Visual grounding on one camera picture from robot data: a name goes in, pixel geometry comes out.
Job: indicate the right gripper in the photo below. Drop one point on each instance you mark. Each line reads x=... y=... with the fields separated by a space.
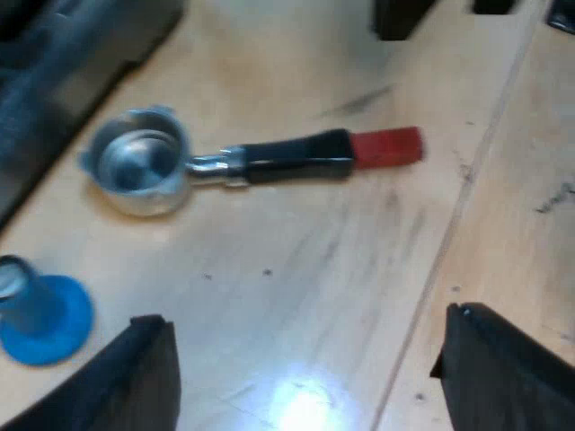
x=400 y=18

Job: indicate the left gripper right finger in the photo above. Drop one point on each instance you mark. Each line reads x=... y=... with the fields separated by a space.
x=503 y=377

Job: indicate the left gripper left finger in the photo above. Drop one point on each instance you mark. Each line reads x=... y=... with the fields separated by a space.
x=121 y=386

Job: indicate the blue tamper with steel top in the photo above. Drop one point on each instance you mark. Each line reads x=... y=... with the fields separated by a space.
x=40 y=314

